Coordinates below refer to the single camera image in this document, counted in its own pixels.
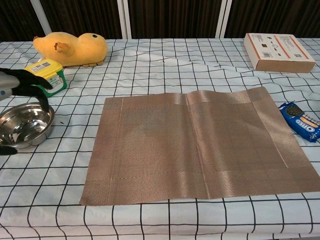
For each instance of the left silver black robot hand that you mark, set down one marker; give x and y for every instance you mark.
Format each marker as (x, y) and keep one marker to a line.
(22, 80)

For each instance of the stainless steel bowl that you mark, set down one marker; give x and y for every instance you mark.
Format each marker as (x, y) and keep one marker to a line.
(25, 127)

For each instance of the brown woven placemat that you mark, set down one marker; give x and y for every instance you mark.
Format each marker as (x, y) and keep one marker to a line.
(187, 150)

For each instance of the green container with yellow lid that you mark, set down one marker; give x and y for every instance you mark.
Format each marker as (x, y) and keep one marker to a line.
(56, 80)

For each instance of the yellow duck plush toy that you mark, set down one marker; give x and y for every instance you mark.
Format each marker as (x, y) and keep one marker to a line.
(82, 50)

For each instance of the white black checked tablecloth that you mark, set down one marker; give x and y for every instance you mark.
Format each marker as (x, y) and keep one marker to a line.
(150, 75)

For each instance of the white orange cardboard box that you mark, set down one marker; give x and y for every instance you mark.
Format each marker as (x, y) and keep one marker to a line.
(277, 50)

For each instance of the blue Oreo cookie pack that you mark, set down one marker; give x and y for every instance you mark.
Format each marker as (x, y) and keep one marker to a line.
(303, 122)

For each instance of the white partition post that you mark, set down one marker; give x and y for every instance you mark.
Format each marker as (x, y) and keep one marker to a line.
(223, 18)
(41, 17)
(125, 18)

